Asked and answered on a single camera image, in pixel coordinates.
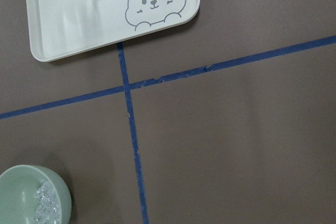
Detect white bear tray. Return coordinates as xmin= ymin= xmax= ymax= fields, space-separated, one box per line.
xmin=26 ymin=0 xmax=200 ymax=62

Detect green bowl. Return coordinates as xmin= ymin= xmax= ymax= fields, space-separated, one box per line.
xmin=1 ymin=165 xmax=72 ymax=223

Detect ice cubes in green bowl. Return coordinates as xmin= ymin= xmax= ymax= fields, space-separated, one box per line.
xmin=34 ymin=181 xmax=60 ymax=224

